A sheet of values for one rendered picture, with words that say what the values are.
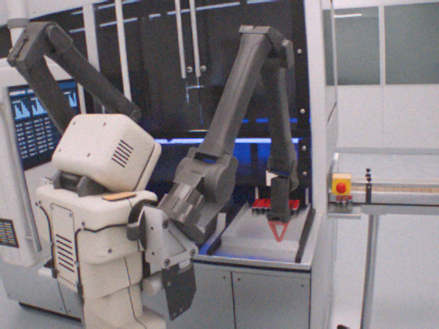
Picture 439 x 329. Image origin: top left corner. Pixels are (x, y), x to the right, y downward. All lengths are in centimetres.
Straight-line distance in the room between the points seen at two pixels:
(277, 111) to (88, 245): 60
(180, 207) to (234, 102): 26
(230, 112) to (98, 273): 44
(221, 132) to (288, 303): 112
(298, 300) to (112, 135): 122
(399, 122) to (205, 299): 479
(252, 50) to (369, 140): 534
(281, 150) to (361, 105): 497
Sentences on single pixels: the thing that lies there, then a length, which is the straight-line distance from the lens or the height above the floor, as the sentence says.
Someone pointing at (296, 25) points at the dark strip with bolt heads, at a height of 159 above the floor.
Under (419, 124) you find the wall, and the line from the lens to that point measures 618.
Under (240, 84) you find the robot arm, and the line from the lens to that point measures 84.
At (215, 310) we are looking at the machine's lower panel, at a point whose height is 34.
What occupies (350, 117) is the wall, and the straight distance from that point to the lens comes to 608.
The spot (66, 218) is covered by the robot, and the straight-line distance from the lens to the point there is 83.
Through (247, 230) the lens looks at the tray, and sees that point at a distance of 140.
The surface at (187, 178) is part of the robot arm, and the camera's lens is 76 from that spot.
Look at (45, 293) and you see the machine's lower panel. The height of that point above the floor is 22.
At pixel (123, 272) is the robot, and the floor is 104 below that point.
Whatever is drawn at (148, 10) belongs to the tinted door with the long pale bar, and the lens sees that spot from 165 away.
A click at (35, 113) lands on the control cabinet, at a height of 136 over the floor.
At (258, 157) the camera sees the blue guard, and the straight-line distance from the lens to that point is 151.
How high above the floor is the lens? 147
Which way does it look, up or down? 15 degrees down
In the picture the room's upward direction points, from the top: 5 degrees counter-clockwise
